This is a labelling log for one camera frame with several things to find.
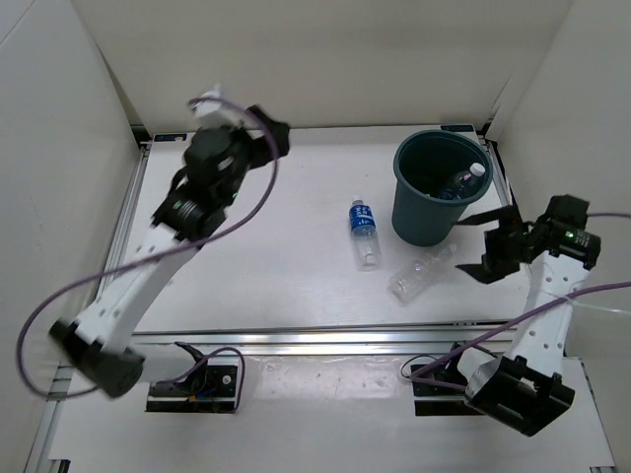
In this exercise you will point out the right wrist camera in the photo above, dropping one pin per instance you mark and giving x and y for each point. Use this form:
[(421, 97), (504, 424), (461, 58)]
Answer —
[(568, 210)]

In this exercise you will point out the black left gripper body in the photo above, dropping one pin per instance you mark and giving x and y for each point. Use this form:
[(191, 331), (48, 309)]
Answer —
[(250, 153)]

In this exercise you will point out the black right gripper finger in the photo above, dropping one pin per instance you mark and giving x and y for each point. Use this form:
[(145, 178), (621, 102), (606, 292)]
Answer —
[(488, 271), (507, 217)]

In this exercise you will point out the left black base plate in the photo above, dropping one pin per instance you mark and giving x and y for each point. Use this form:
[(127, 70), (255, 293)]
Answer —
[(214, 385)]

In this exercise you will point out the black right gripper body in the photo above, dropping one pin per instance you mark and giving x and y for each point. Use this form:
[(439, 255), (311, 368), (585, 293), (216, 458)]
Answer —
[(508, 241)]

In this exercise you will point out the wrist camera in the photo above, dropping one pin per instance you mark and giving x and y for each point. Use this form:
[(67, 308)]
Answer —
[(208, 158), (568, 210)]

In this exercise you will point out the clear unlabelled plastic bottle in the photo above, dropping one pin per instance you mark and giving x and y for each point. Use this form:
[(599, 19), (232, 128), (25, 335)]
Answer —
[(419, 274)]

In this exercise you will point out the dark teal plastic bin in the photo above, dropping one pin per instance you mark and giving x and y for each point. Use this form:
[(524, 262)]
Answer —
[(425, 165)]

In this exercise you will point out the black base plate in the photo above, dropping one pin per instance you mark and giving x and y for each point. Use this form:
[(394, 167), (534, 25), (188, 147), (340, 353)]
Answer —
[(214, 385), (432, 400)]

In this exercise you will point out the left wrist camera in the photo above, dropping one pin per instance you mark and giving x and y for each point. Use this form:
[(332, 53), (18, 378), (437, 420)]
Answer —
[(208, 158)]

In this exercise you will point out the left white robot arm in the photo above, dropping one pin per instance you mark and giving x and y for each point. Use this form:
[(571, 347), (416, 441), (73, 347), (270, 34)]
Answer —
[(96, 341)]

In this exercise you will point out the clear bottle blue label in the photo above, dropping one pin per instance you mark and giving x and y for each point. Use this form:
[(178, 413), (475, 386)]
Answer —
[(364, 235), (462, 184)]

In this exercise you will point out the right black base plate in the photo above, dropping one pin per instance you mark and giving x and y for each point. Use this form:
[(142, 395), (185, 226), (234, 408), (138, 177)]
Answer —
[(432, 400)]

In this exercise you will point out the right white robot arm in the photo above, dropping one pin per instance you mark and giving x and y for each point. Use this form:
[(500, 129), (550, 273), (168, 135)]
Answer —
[(523, 388)]

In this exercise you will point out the aluminium table frame rail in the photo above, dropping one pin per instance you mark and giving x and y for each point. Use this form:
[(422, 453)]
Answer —
[(324, 342)]

